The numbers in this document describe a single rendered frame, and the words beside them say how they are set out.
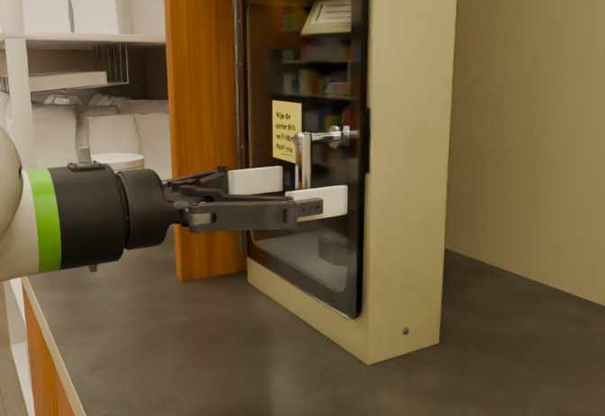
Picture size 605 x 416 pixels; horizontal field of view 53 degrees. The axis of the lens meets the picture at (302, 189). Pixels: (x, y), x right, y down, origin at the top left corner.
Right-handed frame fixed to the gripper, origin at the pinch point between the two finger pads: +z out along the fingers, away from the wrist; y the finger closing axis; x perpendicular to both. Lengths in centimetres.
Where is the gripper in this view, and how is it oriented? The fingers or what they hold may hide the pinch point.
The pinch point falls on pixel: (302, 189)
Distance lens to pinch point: 66.7
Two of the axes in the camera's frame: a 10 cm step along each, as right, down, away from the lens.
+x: 0.0, 9.8, 2.0
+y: -5.1, -1.8, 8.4
